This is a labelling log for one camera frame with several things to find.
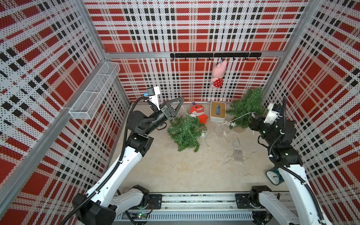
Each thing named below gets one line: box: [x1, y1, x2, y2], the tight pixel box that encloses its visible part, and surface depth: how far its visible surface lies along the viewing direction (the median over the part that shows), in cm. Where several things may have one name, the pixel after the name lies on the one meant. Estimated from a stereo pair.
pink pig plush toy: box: [210, 59, 228, 89], surface depth 95 cm
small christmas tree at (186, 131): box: [167, 111, 208, 153], surface depth 74 cm
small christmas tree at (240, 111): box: [225, 87, 265, 130], surface depth 84 cm
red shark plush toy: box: [190, 102, 209, 125], surface depth 107 cm
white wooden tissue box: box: [209, 101, 227, 124], surface depth 110 cm
